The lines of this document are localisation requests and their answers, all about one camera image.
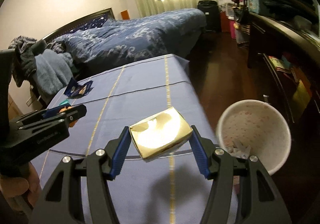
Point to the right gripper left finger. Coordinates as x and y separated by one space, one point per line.
60 200

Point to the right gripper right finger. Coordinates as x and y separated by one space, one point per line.
259 199

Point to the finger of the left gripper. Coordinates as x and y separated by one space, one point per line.
79 111

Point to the gold white small box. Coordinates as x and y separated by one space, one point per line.
160 134

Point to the white speckled trash bin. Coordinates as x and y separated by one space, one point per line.
252 127

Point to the person's left hand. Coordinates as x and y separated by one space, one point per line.
12 187

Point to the orange toy figure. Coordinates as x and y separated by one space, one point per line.
68 110

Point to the teal plastic lid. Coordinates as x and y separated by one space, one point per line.
64 102

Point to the blue waffle snack wrapper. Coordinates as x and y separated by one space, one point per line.
74 89

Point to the wooden wardrobe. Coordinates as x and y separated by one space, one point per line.
13 110

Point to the light blue fleece blanket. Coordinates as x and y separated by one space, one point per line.
53 73

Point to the dark jacket on chair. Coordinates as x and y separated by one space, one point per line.
24 62

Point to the dark blue patterned duvet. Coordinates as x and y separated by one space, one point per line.
119 42

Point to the blue checked tablecloth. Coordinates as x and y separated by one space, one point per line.
144 192

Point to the dark wooden headboard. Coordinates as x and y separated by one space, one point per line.
94 20

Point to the dark wooden cabinet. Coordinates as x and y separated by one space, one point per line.
288 66

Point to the pink storage bin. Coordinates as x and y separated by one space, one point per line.
232 28

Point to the orange box by wall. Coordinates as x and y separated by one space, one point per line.
125 15

